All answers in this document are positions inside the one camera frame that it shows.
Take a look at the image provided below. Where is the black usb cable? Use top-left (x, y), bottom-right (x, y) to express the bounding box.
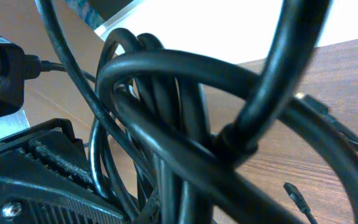
top-left (34, 0), bottom-right (358, 224)

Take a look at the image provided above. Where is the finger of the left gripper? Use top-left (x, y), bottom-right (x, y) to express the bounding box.
top-left (0, 118), bottom-right (129, 223)

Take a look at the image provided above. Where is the left camera cable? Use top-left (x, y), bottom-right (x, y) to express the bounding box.
top-left (23, 54), bottom-right (98, 84)

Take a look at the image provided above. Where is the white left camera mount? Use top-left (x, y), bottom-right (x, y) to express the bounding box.
top-left (0, 110), bottom-right (30, 139)

